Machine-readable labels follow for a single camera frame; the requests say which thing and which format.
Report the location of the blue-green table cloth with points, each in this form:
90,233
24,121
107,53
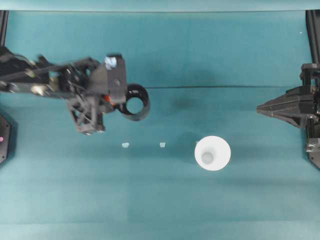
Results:
160,195

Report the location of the white paper cup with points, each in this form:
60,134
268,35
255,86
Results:
217,150

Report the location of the black frame rail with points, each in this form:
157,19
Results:
314,35
3,27

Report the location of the small white scrap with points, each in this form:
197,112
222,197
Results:
162,144
125,144

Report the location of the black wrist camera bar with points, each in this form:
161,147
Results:
116,82
310,72

